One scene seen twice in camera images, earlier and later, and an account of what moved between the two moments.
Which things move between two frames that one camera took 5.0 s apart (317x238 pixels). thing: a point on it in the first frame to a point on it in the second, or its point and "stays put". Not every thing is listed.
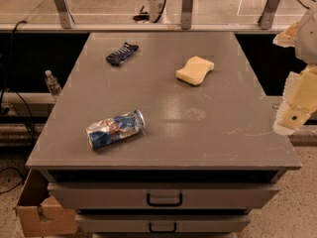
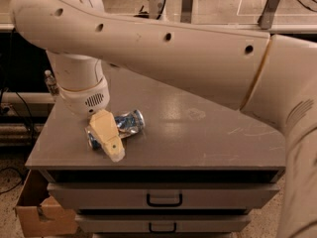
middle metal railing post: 186,8 stays put
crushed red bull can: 106,131 stays put
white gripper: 307,39 to 86,102
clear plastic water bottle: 52,84 stays put
